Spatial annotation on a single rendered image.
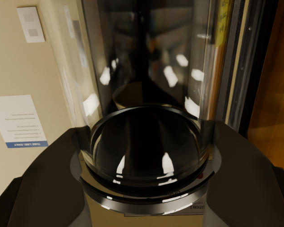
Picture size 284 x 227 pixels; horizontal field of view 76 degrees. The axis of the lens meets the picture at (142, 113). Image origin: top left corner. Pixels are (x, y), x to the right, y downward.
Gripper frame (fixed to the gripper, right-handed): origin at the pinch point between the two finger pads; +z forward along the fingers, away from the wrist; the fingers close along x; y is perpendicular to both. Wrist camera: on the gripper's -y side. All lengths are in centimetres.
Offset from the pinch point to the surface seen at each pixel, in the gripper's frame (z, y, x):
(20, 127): 62, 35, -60
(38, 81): 62, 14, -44
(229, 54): 20.0, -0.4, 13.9
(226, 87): 19.2, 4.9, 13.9
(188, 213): 9.3, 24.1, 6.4
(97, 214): 9.5, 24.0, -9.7
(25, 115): 62, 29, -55
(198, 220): 8.5, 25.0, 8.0
